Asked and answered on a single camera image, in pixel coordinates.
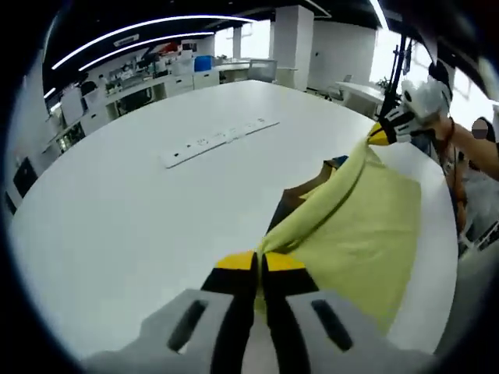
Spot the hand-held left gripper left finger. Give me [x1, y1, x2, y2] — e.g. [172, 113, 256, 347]
[83, 250, 260, 374]

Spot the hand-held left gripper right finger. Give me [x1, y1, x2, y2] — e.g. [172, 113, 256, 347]
[260, 251, 437, 374]

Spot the yellow black blue garment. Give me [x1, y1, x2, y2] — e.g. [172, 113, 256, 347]
[255, 139, 424, 337]

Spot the person's right hand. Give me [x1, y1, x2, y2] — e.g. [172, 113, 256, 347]
[423, 115, 458, 145]

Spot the black tripod stand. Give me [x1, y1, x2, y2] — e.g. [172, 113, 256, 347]
[376, 34, 412, 122]

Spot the white mesh office chair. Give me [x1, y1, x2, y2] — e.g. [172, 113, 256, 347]
[248, 58, 278, 83]

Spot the black office chair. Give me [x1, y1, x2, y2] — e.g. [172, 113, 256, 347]
[12, 157, 38, 198]

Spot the white tall cabinet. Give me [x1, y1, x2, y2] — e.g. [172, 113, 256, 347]
[60, 89, 85, 125]

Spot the red wrist cord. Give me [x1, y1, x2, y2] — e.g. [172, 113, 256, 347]
[444, 118, 469, 219]

